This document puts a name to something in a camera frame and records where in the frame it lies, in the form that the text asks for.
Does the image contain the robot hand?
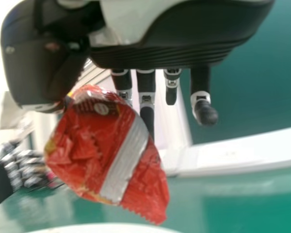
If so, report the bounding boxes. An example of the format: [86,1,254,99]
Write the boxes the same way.
[0,0,275,144]
[0,140,64,210]

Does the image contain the red biscuit packet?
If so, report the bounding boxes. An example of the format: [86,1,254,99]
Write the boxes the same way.
[43,84,171,225]

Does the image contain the plate with brown leaf pattern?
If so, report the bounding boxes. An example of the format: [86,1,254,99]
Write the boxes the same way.
[37,222,184,233]

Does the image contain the white upright frame post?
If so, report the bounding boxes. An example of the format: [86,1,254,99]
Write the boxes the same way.
[173,69,194,147]

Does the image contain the white table edge rail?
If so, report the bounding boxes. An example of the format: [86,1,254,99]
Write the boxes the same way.
[160,125,291,178]

